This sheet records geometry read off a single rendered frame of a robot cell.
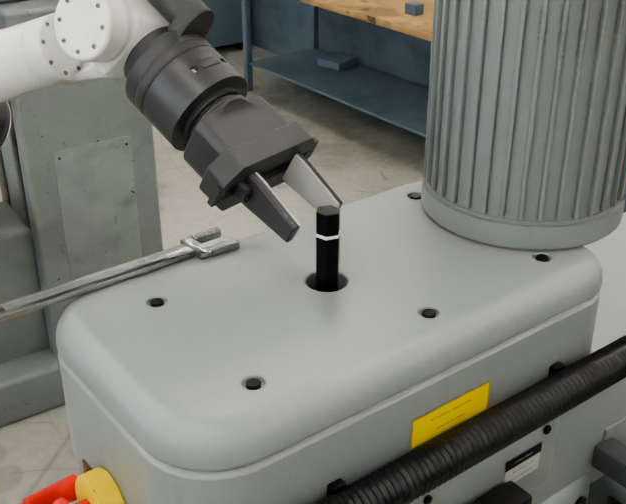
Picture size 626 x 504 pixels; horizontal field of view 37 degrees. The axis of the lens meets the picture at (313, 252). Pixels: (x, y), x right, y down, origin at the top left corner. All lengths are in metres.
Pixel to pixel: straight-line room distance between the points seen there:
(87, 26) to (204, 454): 0.39
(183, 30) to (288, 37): 7.35
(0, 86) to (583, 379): 0.62
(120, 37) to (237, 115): 0.12
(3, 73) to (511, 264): 0.52
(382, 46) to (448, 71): 6.35
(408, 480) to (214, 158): 0.31
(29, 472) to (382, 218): 2.81
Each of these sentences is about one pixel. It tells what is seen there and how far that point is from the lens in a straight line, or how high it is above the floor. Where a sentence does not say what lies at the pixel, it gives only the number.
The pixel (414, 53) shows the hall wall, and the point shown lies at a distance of 6.95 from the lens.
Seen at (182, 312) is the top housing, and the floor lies 1.89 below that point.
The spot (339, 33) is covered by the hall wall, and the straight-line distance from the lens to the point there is 7.59.
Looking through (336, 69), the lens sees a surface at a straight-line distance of 7.08.
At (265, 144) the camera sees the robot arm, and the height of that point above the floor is 2.00.
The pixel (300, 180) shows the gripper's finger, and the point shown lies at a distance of 0.82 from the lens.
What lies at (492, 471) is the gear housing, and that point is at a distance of 0.91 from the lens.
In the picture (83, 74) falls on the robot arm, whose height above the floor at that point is 2.02.
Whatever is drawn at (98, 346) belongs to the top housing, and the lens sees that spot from 0.74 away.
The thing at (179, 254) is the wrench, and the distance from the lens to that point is 0.85.
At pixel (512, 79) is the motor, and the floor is 2.05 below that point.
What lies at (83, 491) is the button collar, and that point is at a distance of 0.79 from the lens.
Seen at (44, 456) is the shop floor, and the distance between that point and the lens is 3.67.
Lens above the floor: 2.29
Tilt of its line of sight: 28 degrees down
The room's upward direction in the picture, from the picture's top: straight up
